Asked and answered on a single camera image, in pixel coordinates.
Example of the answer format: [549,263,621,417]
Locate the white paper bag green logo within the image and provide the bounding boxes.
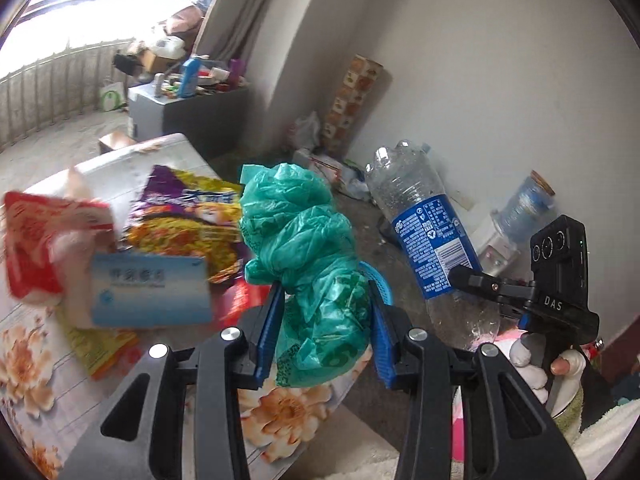
[99,77,125,112]

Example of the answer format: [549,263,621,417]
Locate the red snack packet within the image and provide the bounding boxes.
[2,191,116,306]

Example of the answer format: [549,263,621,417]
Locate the red wrapper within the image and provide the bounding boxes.
[212,277,273,333]

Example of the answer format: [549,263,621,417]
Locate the metal window railing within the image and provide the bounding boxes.
[0,37,136,151]

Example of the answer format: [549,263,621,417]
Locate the white cloth towel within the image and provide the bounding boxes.
[50,220,118,328]

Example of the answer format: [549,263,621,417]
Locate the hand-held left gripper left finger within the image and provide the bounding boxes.
[62,282,286,480]

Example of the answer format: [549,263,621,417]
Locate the grey curtain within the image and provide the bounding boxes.
[192,0,291,61]

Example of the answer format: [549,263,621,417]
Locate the green plastic bag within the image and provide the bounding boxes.
[239,162,373,388]

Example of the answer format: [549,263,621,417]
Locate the open cardboard box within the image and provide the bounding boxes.
[132,42,176,73]

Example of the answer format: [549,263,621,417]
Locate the floral table cover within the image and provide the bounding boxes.
[0,132,401,480]

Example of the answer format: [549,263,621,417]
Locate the black bag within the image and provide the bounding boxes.
[112,52,146,77]

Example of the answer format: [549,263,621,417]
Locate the large water jug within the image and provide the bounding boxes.
[492,171,557,241]

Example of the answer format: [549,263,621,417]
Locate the grey cabinet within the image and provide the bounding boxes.
[127,82,251,148]

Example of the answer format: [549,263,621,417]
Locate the blue detergent bottle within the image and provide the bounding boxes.
[180,56,202,98]

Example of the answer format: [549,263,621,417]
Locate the red and white carton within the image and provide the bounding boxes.
[292,147,346,181]

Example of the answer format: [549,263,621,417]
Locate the white plastic bag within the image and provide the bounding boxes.
[287,111,322,153]

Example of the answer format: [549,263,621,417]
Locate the white fluffy rug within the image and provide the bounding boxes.
[345,452,401,480]

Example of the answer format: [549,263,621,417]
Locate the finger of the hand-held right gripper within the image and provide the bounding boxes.
[448,265,538,318]

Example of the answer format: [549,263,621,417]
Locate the blue plastic basket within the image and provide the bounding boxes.
[357,260,396,311]

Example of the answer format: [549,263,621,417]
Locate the purple noodle packet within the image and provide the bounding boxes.
[122,164,246,286]

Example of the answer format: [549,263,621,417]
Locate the clear plastic bottle blue label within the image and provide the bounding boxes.
[364,141,501,352]

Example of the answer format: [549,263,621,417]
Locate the tall patterned box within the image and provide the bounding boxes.
[322,54,385,158]

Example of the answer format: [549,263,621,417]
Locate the yellow orange snack wrapper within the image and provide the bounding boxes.
[65,305,141,381]

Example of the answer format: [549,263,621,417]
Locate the brown bag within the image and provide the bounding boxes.
[165,2,206,36]

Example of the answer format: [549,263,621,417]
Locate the white and blue medicine box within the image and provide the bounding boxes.
[90,254,213,328]

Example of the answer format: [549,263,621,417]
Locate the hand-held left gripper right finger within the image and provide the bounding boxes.
[367,280,587,480]

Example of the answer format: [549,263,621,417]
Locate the person's right hand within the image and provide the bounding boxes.
[509,332,586,418]

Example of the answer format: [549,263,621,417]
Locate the small cardboard box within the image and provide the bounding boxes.
[97,130,136,156]

